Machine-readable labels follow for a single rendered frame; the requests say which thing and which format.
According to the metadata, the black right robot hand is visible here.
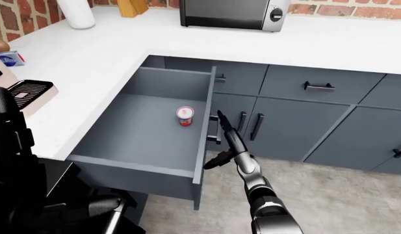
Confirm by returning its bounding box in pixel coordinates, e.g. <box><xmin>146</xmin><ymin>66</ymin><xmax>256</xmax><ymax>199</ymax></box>
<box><xmin>203</xmin><ymin>109</ymin><xmax>255</xmax><ymax>170</ymax></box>

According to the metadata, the narrow grey drawer front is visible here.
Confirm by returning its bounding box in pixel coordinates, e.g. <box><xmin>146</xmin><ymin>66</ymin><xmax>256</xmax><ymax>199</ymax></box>
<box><xmin>213</xmin><ymin>61</ymin><xmax>270</xmax><ymax>96</ymax></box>

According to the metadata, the wide grey drawer front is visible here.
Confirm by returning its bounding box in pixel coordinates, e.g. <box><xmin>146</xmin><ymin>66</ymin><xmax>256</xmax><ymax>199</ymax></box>
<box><xmin>258</xmin><ymin>64</ymin><xmax>387</xmax><ymax>105</ymax></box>

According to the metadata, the grey cabinet door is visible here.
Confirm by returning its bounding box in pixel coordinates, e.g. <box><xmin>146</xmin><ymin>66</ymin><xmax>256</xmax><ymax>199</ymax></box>
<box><xmin>241</xmin><ymin>96</ymin><xmax>351</xmax><ymax>162</ymax></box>
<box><xmin>303</xmin><ymin>104</ymin><xmax>401</xmax><ymax>176</ymax></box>
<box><xmin>205</xmin><ymin>92</ymin><xmax>258</xmax><ymax>152</ymax></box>

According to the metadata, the red white yogurt cup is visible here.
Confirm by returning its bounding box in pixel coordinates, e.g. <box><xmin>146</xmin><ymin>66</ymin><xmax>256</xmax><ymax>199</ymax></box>
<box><xmin>175</xmin><ymin>105</ymin><xmax>196</xmax><ymax>127</ymax></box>

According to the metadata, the silver black microwave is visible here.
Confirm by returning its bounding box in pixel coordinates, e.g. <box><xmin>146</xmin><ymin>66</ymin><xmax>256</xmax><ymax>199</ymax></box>
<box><xmin>179</xmin><ymin>0</ymin><xmax>291</xmax><ymax>33</ymax></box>

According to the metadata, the wooden knife block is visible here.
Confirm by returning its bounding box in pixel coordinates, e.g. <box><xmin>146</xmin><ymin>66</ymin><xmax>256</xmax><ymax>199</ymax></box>
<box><xmin>116</xmin><ymin>0</ymin><xmax>150</xmax><ymax>18</ymax></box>

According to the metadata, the white paper towel roll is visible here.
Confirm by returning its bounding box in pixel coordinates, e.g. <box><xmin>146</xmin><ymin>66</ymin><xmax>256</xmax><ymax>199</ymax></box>
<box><xmin>56</xmin><ymin>0</ymin><xmax>96</xmax><ymax>29</ymax></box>

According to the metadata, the pink coffee machine drip tray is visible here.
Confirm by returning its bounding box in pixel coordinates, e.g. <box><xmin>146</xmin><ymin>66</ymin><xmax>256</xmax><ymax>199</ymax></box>
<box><xmin>0</xmin><ymin>51</ymin><xmax>60</xmax><ymax>117</ymax></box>

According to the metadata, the blue white small box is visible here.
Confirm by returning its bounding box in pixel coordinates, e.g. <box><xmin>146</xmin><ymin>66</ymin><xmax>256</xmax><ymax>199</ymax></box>
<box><xmin>0</xmin><ymin>50</ymin><xmax>27</xmax><ymax>68</ymax></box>

